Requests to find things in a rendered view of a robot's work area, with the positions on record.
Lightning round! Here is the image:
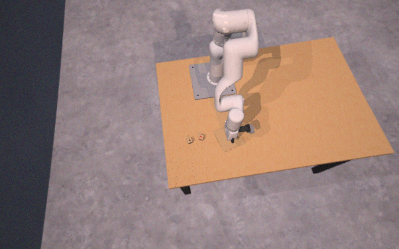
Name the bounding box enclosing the tan flat mat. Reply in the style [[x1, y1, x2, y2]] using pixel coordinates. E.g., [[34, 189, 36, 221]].
[[213, 127, 245, 152]]

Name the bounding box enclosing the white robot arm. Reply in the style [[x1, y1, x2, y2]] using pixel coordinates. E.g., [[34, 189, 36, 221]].
[[207, 9, 259, 134]]

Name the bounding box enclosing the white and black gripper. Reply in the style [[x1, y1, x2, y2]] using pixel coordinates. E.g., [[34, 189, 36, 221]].
[[224, 125, 238, 143]]

